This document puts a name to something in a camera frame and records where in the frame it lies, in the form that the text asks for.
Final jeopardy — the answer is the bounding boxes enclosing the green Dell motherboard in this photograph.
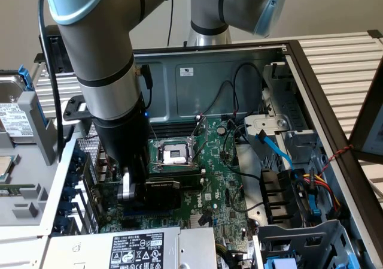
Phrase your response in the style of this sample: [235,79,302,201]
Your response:
[98,117,255,252]

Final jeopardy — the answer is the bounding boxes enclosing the black table end cap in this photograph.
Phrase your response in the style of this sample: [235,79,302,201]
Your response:
[367,29,383,43]

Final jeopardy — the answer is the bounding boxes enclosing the silver chipset heatsink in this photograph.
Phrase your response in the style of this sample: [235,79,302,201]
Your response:
[190,214,212,229]

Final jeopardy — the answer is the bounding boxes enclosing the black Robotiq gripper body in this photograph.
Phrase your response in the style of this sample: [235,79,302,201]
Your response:
[95,106,151,188]

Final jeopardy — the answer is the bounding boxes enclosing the grey parts rack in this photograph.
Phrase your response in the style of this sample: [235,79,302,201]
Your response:
[0,68,77,237]

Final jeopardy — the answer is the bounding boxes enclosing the blue slot retention clip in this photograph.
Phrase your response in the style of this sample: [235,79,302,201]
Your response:
[54,216,69,231]
[71,148,86,164]
[66,171,81,186]
[62,186,77,201]
[58,201,73,216]

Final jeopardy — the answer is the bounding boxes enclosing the tall looped black wire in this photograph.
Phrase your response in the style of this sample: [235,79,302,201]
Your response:
[232,63,265,116]

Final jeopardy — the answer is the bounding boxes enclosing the short looped black wire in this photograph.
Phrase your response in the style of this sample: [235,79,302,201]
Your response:
[203,81,236,116]

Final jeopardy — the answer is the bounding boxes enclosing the silver disk bay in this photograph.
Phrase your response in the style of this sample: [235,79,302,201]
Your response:
[244,61,323,170]

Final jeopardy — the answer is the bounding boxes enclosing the installed black RAM stick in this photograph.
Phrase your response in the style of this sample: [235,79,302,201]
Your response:
[146,174,206,191]

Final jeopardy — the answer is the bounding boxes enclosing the black framed panel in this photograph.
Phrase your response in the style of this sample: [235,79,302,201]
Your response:
[348,52,383,164]

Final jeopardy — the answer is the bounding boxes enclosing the open metal socket cover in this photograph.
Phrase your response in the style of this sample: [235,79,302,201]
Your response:
[187,116,209,170]

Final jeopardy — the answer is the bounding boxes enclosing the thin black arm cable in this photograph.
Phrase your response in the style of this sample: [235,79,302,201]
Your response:
[139,0,175,111]

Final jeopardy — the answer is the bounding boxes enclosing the yellow red power wires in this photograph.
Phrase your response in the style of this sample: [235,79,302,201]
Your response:
[302,173,342,213]

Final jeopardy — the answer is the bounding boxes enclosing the open grey PC case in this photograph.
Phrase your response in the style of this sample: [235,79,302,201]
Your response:
[37,40,383,269]

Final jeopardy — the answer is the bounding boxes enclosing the thin red wire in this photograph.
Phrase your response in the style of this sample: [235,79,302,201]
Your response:
[76,132,119,174]

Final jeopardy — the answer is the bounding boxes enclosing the CPU socket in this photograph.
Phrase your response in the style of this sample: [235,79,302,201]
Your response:
[149,137,200,174]

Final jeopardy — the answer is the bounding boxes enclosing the silver hard disk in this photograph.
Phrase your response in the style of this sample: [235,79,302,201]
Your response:
[0,73,36,138]

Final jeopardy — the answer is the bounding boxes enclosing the silver CPU chip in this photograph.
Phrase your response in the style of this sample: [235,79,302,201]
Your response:
[0,155,16,183]

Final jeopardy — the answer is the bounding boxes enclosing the red black twisted wire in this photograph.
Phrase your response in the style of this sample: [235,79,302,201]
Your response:
[318,144,354,177]

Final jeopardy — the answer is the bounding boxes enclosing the grey metal disk cage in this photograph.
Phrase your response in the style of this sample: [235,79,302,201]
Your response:
[253,219,361,269]

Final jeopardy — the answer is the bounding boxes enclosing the silver power supply unit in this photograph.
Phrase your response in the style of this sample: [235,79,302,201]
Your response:
[41,226,218,269]

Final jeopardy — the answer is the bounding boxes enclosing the black plastic box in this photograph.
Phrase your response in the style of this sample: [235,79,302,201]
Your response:
[38,25,78,74]

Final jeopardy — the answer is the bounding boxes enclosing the green graphics card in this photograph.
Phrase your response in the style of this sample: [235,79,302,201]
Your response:
[88,179,183,217]

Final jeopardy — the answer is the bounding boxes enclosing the empty black RAM slot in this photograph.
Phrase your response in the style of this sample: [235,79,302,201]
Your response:
[148,167,206,179]

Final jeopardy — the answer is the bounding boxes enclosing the black plastic fan shroud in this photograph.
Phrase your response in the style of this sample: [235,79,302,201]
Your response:
[259,168,306,225]

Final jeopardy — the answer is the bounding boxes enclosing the blue SATA wire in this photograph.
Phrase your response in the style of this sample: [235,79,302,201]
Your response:
[256,129,323,222]

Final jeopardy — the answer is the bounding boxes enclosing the blue disk bracket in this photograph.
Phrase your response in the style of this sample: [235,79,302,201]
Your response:
[17,64,49,126]

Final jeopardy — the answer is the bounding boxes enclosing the blue expansion slot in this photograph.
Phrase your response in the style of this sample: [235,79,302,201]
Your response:
[123,210,181,219]

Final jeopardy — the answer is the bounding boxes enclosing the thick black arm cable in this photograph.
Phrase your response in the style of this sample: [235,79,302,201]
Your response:
[37,0,76,164]

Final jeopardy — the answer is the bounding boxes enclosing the loose green RAM stick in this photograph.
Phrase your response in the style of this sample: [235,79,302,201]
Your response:
[0,183,37,197]

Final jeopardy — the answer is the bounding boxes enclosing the thin metal locking lever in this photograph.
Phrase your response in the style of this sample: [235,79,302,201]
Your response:
[150,124,164,147]

